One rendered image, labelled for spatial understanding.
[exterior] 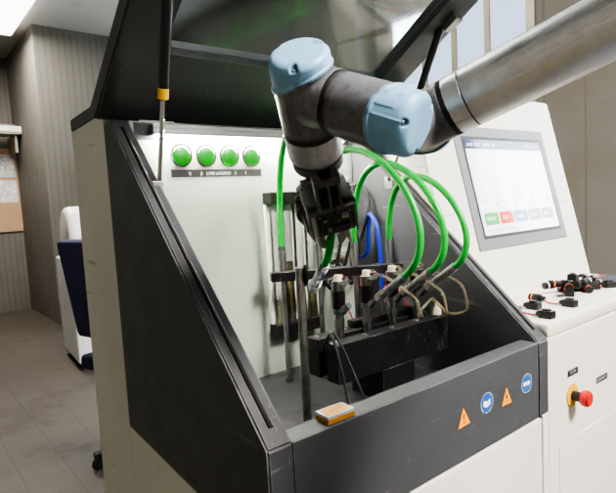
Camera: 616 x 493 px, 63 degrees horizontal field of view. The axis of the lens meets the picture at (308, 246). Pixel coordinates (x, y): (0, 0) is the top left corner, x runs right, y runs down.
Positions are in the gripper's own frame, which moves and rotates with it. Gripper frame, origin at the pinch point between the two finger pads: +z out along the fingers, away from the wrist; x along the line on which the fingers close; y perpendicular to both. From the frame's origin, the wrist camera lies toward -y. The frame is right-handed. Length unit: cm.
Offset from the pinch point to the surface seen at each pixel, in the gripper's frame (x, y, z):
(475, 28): 140, -220, 104
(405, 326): 12.1, 1.7, 33.7
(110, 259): -46, -24, 14
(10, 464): -177, -67, 178
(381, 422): -1.2, 28.2, 11.8
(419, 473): 2.8, 33.6, 24.0
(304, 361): -10.5, 11.6, 17.6
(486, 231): 44, -24, 43
